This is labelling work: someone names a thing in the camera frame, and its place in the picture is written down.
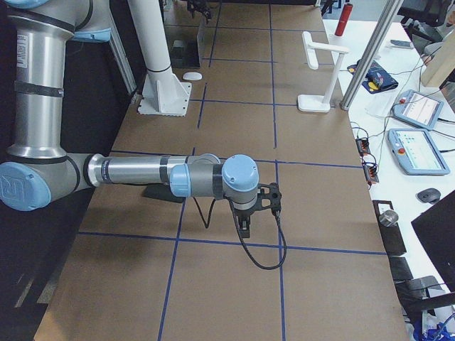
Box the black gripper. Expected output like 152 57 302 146
187 0 212 18
230 202 262 237

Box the white computer mouse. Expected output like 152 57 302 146
183 72 203 82

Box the grey laptop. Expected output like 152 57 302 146
170 18 205 69

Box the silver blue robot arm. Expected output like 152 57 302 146
1 1 262 237

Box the white desk lamp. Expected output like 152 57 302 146
296 31 350 114

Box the dark grey desk mouse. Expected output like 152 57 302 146
416 188 441 205

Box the lower orange black adapter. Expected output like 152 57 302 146
362 162 379 185

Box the orange black adapter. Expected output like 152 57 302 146
362 162 379 185
355 137 370 156

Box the upper orange black adapter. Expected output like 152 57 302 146
355 137 370 156

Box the silver metal cylinder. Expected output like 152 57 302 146
378 210 399 227

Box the red bottle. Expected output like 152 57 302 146
334 3 353 36

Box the black box on edge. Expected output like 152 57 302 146
373 200 407 256

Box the lower teach pendant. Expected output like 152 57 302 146
387 129 450 175

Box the teach pendant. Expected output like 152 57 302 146
387 129 450 175
392 90 444 131

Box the black office chair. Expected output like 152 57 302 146
388 256 454 323

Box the blue yellow pouch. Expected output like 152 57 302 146
362 60 399 94

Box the black monitor corner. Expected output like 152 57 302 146
412 191 455 291

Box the grey remote on desk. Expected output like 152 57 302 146
390 39 414 49

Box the upper teach pendant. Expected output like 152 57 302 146
392 90 444 131

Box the wooden board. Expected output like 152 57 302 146
421 32 454 87

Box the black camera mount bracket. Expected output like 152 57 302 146
256 183 282 217

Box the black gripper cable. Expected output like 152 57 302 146
193 197 287 269

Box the white camera pole stand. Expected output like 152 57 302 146
128 0 192 117

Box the aluminium frame post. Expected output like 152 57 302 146
340 0 403 111

